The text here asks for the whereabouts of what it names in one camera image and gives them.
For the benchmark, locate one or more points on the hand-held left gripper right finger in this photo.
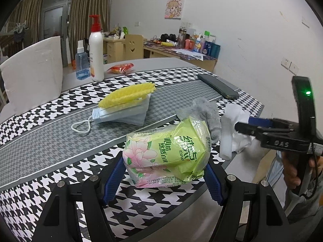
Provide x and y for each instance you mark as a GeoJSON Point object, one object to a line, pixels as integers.
{"type": "Point", "coordinates": [214, 186]}

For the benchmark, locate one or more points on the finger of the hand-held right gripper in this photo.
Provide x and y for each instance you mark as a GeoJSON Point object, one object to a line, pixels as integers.
{"type": "Point", "coordinates": [261, 122]}
{"type": "Point", "coordinates": [248, 129]}

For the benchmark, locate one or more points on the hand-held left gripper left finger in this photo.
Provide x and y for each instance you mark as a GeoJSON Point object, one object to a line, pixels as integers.
{"type": "Point", "coordinates": [113, 179]}

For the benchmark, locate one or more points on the white sheet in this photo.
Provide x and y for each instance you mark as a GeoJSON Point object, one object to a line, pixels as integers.
{"type": "Point", "coordinates": [239, 112]}

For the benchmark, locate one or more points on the grey fluffy cloth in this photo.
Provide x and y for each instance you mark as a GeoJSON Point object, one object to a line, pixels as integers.
{"type": "Point", "coordinates": [205, 116]}

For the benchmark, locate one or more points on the green tissue pack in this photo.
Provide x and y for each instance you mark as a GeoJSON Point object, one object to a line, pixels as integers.
{"type": "Point", "coordinates": [166, 153]}

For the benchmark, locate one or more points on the person's right hand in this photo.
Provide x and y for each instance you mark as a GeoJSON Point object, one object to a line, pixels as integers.
{"type": "Point", "coordinates": [290, 171]}

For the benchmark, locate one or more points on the black phone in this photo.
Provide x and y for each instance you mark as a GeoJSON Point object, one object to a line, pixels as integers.
{"type": "Point", "coordinates": [218, 85]}

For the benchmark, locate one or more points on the houndstooth table runner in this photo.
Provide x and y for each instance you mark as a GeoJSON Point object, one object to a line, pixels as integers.
{"type": "Point", "coordinates": [63, 141]}

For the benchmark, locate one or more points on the stack of blue face masks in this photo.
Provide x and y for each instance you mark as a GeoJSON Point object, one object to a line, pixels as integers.
{"type": "Point", "coordinates": [121, 114]}

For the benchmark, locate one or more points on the person's clothing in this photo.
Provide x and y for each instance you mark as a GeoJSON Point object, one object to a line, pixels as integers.
{"type": "Point", "coordinates": [302, 204]}

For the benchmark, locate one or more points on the teal bottle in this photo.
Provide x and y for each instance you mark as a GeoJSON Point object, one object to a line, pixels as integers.
{"type": "Point", "coordinates": [215, 50]}

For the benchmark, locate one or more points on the printed papers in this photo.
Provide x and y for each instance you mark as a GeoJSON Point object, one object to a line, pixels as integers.
{"type": "Point", "coordinates": [190, 54]}

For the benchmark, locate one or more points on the orange bottle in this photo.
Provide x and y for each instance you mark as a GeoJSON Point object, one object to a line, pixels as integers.
{"type": "Point", "coordinates": [189, 44]}

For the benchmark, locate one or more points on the red snack packet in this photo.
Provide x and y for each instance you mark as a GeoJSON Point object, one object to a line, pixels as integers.
{"type": "Point", "coordinates": [121, 68]}

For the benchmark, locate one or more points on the wooden desk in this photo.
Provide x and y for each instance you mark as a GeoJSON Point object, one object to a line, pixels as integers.
{"type": "Point", "coordinates": [166, 53]}

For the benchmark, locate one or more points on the yellow packet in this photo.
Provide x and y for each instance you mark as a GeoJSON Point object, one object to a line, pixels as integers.
{"type": "Point", "coordinates": [168, 44]}

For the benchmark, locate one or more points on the blue spray bottle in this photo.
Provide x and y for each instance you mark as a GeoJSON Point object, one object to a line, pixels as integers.
{"type": "Point", "coordinates": [82, 65]}

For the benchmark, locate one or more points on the blue white box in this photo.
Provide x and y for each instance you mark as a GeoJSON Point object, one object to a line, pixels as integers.
{"type": "Point", "coordinates": [105, 58]}

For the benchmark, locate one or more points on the orange item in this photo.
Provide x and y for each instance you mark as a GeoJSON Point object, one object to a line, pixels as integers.
{"type": "Point", "coordinates": [73, 64]}

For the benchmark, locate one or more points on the white lotion bottle red pump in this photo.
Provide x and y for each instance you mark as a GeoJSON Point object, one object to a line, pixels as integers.
{"type": "Point", "coordinates": [97, 55]}

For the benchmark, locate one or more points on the wooden drawer cabinet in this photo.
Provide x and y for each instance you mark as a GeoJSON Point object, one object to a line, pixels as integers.
{"type": "Point", "coordinates": [113, 50]}

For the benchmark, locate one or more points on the wooden chair with smiley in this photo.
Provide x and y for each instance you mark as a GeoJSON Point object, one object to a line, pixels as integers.
{"type": "Point", "coordinates": [133, 46]}

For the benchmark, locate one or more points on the green plastic item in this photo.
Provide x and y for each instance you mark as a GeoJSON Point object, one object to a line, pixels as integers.
{"type": "Point", "coordinates": [125, 30]}

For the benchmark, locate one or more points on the brown curtain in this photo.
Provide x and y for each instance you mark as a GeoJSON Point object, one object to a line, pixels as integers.
{"type": "Point", "coordinates": [31, 15]}
{"type": "Point", "coordinates": [88, 17]}

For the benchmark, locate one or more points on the glass balcony door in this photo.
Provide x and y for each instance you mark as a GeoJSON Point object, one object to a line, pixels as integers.
{"type": "Point", "coordinates": [54, 20]}

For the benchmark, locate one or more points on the hanging dark clothes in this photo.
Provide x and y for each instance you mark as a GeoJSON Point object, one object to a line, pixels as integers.
{"type": "Point", "coordinates": [19, 35]}

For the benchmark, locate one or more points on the metal bunk bed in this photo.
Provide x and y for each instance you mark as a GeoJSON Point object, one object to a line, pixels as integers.
{"type": "Point", "coordinates": [7, 35]}

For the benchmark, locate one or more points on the cartoon wall poster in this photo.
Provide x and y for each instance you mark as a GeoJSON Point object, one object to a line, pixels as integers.
{"type": "Point", "coordinates": [173, 8]}

